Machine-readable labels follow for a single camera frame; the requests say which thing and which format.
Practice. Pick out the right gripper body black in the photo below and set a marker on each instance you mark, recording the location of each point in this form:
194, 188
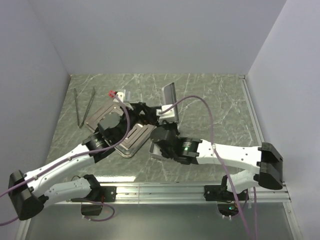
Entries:
172, 125

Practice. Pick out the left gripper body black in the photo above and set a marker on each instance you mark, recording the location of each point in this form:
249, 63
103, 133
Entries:
124, 121

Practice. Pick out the metal tin box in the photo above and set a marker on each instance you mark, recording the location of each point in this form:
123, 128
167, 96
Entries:
155, 152

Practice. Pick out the steel tongs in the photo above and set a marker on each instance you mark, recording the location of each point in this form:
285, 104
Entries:
81, 115

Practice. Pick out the metal tin lid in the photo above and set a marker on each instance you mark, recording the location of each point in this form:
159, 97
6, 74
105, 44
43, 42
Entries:
169, 94

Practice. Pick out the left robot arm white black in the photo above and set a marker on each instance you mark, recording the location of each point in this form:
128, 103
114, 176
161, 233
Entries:
31, 192

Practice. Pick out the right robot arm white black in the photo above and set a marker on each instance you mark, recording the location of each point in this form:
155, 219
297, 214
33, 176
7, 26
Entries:
197, 151

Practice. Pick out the steel serving tray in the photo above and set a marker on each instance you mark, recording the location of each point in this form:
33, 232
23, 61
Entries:
136, 138

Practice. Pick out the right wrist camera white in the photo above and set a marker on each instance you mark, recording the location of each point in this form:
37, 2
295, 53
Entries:
165, 115

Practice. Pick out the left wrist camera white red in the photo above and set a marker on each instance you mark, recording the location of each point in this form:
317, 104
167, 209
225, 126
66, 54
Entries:
122, 95

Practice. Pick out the aluminium front rail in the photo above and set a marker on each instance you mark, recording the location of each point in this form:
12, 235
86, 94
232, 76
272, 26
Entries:
134, 192

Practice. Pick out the aluminium rail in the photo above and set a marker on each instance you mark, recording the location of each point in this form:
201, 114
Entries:
134, 192
257, 125

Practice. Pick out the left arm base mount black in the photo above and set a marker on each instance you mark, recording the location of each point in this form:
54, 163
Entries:
105, 193

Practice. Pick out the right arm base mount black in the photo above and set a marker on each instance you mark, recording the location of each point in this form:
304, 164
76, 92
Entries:
226, 202

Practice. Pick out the aluminium right side rail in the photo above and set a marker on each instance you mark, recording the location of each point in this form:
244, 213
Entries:
257, 125

